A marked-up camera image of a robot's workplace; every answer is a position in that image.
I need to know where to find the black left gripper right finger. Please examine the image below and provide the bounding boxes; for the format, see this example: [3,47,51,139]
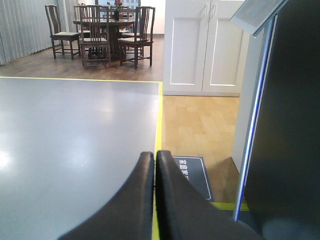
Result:
[155,150,262,240]

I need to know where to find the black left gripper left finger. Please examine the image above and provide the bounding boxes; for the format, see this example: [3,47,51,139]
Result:
[59,152,155,240]

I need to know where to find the dark grey fridge body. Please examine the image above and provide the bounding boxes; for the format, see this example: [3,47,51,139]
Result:
[233,0,320,240]

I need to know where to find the dark floor label sign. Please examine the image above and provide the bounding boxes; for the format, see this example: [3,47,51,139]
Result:
[173,155,214,202]

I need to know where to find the white double door cabinet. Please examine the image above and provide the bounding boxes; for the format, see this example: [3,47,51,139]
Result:
[163,0,249,97]

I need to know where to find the wooden chair front right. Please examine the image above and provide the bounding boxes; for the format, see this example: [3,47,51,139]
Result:
[118,6,156,69]

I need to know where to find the wooden chair front middle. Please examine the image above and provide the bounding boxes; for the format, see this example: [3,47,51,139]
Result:
[79,5,111,68]

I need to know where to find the dark round dining table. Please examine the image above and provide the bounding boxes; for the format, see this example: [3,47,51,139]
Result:
[73,17,120,60]

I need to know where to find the wooden chair behind table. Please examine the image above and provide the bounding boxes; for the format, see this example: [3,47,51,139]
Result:
[100,5,135,36]

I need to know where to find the wooden chair far left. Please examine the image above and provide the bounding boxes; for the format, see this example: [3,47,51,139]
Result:
[44,4,81,60]

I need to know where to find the black vase red flowers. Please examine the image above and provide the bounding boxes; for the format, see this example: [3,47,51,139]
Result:
[106,0,123,21]

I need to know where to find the white vertical blinds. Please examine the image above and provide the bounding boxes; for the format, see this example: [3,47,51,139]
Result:
[0,0,78,65]

